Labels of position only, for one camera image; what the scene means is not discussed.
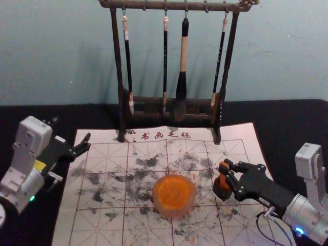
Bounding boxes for white felt mat red grid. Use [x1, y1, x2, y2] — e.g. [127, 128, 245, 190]
[52, 122, 298, 246]

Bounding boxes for thick tan brush black tuft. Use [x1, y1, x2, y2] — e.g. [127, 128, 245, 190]
[172, 17, 190, 122]

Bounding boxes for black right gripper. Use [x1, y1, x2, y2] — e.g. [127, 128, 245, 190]
[212, 158, 296, 215]

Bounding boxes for thin black brush tan tip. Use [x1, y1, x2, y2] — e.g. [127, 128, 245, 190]
[210, 17, 229, 114]

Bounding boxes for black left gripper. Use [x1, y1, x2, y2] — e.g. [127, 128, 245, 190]
[33, 132, 92, 177]

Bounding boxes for thin black brush dark tip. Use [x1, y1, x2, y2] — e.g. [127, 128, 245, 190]
[161, 15, 170, 115]

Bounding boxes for thin dark right gripper cable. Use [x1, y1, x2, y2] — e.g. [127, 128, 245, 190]
[255, 206, 294, 246]

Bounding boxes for thin black brush white tip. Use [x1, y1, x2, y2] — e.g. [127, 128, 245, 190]
[121, 15, 135, 116]

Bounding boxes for dark wooden brush rack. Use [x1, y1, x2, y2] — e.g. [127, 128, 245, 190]
[98, 0, 260, 146]

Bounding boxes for black table cloth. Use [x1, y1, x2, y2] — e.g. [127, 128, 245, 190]
[0, 98, 328, 246]

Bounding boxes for round orange ink dish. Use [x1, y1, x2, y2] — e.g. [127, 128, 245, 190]
[152, 174, 197, 219]

